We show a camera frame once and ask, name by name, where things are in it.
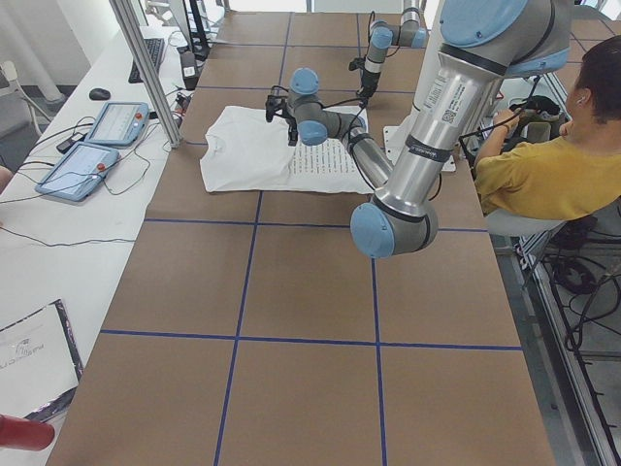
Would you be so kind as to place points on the person in yellow shirt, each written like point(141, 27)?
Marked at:
point(573, 175)

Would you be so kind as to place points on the far blue teach pendant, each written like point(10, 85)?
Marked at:
point(119, 124)

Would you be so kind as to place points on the blue teach pendant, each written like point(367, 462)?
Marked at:
point(119, 124)
point(75, 176)

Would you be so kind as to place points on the white camera pole base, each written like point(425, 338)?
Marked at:
point(447, 92)

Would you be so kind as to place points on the red cylinder object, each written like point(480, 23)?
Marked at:
point(25, 434)

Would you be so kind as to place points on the white paper booklet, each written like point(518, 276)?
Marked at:
point(40, 364)

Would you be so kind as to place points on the white long-sleeve printed shirt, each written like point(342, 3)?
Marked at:
point(248, 153)

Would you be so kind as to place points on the near blue teach pendant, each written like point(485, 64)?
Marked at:
point(75, 176)

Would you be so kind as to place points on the black computer mouse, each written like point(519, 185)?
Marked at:
point(99, 94)

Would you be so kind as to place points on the black box with label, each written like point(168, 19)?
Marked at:
point(189, 70)

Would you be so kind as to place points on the small black adapter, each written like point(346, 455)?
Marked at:
point(67, 144)

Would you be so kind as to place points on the aluminium frame post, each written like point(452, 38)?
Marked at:
point(129, 25)

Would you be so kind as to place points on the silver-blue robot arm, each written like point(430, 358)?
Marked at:
point(475, 46)
point(411, 33)

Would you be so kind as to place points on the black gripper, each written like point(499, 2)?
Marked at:
point(367, 83)
point(292, 127)

